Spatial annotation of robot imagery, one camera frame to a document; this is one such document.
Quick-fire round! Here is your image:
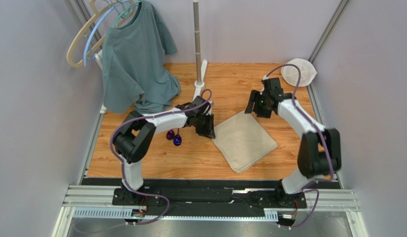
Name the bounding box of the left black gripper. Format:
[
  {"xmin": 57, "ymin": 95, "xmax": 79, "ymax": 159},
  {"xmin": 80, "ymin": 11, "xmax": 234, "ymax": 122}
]
[{"xmin": 194, "ymin": 112, "xmax": 216, "ymax": 138}]

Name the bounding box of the beige cloth napkin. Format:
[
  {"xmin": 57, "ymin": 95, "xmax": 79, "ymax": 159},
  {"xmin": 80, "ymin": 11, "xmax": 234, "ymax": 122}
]
[{"xmin": 212, "ymin": 111, "xmax": 278, "ymax": 174}]

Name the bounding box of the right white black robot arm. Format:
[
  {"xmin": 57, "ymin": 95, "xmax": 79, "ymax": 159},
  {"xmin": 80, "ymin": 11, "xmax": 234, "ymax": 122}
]
[{"xmin": 245, "ymin": 78, "xmax": 342, "ymax": 196}]

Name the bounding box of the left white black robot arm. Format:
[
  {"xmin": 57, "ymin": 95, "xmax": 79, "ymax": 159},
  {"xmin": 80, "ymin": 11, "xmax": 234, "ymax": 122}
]
[{"xmin": 110, "ymin": 96, "xmax": 216, "ymax": 197}]

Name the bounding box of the blue purple spoon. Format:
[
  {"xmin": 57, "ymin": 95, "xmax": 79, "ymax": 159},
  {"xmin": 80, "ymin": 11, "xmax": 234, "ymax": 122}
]
[{"xmin": 173, "ymin": 129, "xmax": 182, "ymax": 146}]

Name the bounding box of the white rack base foot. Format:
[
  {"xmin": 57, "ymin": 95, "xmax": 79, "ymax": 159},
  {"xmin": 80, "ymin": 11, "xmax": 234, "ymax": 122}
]
[{"xmin": 193, "ymin": 59, "xmax": 208, "ymax": 100}]

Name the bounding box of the white plastic mesh basket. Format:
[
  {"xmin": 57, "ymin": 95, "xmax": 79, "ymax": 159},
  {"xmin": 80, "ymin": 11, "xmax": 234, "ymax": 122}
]
[{"xmin": 281, "ymin": 58, "xmax": 317, "ymax": 87}]

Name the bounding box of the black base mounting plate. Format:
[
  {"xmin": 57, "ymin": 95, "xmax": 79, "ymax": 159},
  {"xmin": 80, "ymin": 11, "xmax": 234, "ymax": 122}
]
[{"xmin": 112, "ymin": 179, "xmax": 307, "ymax": 217}]

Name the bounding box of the teal green t-shirt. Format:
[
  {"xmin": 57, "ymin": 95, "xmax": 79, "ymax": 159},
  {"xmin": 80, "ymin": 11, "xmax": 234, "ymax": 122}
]
[{"xmin": 103, "ymin": 0, "xmax": 181, "ymax": 114}]

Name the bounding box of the metal garment rack pole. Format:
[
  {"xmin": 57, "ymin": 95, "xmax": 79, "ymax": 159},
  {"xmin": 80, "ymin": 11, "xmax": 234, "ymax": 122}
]
[{"xmin": 193, "ymin": 0, "xmax": 201, "ymax": 68}]

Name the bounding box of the green plastic hanger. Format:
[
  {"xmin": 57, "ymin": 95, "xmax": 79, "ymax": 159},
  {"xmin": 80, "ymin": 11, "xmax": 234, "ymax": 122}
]
[{"xmin": 111, "ymin": 0, "xmax": 142, "ymax": 28}]

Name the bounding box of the blue plastic hanger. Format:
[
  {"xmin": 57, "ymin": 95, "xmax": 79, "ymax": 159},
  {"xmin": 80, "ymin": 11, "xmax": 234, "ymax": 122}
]
[{"xmin": 80, "ymin": 0, "xmax": 136, "ymax": 67}]

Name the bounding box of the beige wooden hanger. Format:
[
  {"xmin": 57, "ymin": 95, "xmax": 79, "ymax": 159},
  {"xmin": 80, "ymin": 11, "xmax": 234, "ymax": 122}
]
[{"xmin": 65, "ymin": 0, "xmax": 138, "ymax": 68}]

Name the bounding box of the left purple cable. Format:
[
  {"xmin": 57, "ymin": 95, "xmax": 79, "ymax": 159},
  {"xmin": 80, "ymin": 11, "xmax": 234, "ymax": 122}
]
[{"xmin": 110, "ymin": 88, "xmax": 213, "ymax": 226}]

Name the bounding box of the aluminium frame rail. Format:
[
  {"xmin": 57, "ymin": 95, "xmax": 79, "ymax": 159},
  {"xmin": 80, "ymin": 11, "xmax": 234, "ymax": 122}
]
[{"xmin": 52, "ymin": 185, "xmax": 368, "ymax": 237}]

